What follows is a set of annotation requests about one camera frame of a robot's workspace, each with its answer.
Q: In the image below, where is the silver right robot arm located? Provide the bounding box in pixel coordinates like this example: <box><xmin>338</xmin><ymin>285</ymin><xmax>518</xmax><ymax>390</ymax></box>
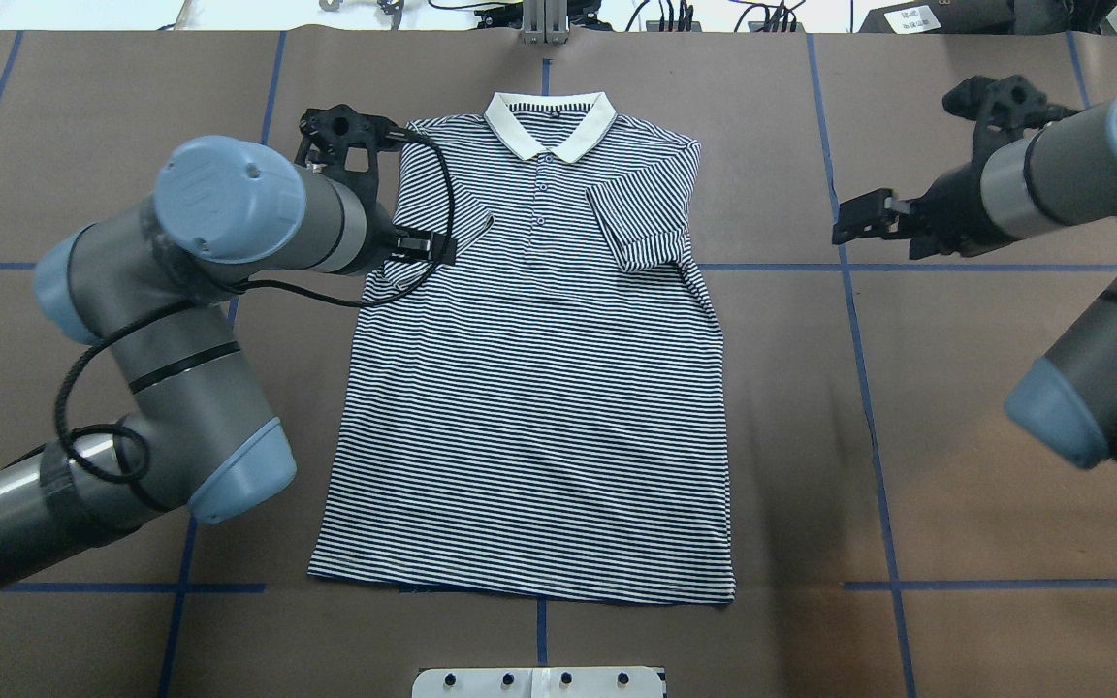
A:
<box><xmin>832</xmin><ymin>75</ymin><xmax>1117</xmax><ymax>471</ymax></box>

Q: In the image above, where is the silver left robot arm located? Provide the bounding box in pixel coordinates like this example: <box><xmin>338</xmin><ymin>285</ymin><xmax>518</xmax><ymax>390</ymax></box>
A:
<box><xmin>0</xmin><ymin>105</ymin><xmax>457</xmax><ymax>590</ymax></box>

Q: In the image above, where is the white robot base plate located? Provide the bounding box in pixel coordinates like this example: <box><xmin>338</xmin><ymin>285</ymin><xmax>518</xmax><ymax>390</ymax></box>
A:
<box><xmin>411</xmin><ymin>666</ymin><xmax>668</xmax><ymax>697</ymax></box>

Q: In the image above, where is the black box with label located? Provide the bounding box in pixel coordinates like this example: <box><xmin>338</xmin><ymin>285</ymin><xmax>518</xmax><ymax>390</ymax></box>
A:
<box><xmin>855</xmin><ymin>1</ymin><xmax>1014</xmax><ymax>35</ymax></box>

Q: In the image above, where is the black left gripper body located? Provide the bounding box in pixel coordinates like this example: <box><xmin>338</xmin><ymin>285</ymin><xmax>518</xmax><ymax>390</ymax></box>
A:
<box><xmin>294</xmin><ymin>105</ymin><xmax>416</xmax><ymax>217</ymax></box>

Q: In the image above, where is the navy white striped polo shirt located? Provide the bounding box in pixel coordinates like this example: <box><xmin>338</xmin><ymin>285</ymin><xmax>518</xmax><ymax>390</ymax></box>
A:
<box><xmin>307</xmin><ymin>92</ymin><xmax>736</xmax><ymax>605</ymax></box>

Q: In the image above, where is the aluminium camera mast profile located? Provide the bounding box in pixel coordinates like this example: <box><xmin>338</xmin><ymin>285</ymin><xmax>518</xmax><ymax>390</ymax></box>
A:
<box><xmin>521</xmin><ymin>0</ymin><xmax>570</xmax><ymax>46</ymax></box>

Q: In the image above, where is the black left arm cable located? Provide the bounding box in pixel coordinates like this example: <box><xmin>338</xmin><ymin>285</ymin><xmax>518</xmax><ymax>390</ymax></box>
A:
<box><xmin>52</xmin><ymin>131</ymin><xmax>457</xmax><ymax>486</ymax></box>

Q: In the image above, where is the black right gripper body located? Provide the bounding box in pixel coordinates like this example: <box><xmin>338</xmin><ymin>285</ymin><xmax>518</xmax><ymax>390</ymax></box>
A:
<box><xmin>897</xmin><ymin>75</ymin><xmax>1081</xmax><ymax>261</ymax></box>

